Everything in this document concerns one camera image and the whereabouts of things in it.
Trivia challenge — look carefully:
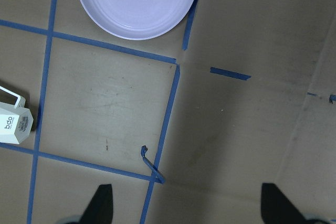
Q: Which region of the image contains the white hexagonal cup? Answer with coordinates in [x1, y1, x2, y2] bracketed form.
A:
[1, 87, 34, 144]

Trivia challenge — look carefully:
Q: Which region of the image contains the lavender round plate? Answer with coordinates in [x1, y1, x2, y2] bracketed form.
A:
[80, 0, 194, 40]

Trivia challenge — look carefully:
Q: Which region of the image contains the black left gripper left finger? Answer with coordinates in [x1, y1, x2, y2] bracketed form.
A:
[79, 184, 113, 224]

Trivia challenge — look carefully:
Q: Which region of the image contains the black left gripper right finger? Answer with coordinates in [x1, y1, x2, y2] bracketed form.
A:
[261, 183, 307, 224]

